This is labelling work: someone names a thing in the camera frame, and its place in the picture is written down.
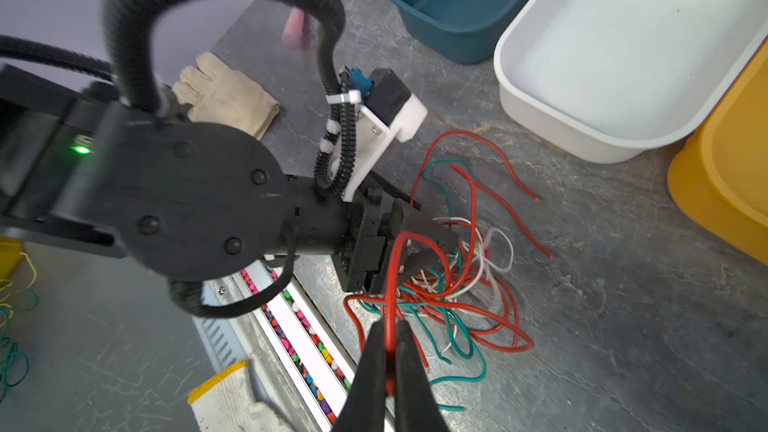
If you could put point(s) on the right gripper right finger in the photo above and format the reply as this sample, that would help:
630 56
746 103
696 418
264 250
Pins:
415 406

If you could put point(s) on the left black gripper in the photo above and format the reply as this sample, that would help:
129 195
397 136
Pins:
360 263

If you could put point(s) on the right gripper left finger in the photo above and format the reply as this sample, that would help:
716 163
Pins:
364 408

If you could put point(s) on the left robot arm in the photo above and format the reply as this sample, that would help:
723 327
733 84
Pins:
114 169

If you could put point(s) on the white glove yellow cuff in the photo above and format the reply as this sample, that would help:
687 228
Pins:
227 403

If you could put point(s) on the purple pink scoop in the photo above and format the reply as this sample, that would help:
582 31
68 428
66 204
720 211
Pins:
294 29

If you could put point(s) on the beige work glove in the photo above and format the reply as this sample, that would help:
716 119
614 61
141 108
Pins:
221 95

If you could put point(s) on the white plastic bin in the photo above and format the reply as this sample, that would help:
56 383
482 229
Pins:
606 80

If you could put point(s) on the yellow plastic bin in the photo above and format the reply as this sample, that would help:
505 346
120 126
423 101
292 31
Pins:
719 178

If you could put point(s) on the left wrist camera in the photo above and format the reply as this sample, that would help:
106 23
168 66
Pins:
385 110

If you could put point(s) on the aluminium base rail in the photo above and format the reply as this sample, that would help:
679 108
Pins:
300 349

